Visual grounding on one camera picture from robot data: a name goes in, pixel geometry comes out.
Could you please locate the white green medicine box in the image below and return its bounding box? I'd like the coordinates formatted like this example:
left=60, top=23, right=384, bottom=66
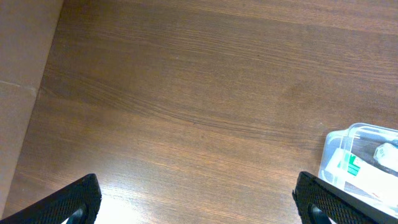
left=324, top=148, right=397, bottom=208

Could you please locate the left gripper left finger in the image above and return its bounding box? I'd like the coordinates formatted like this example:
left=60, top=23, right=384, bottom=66
left=1, top=174, right=102, bottom=224

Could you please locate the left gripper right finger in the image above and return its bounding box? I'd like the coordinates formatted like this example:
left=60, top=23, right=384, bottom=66
left=292, top=171, right=397, bottom=224

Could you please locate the clear plastic container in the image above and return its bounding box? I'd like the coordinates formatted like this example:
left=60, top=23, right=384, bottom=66
left=318, top=123, right=397, bottom=218

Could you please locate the small blue-label gold-cap bottle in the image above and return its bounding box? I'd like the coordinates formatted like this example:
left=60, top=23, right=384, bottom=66
left=373, top=143, right=398, bottom=171

